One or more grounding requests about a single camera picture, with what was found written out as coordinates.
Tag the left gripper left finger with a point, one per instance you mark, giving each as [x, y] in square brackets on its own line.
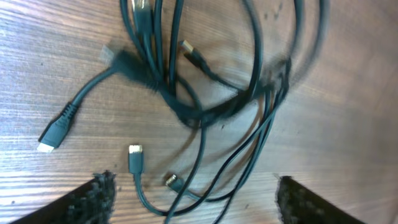
[90, 203]

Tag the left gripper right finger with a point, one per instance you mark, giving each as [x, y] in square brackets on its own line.
[299, 205]

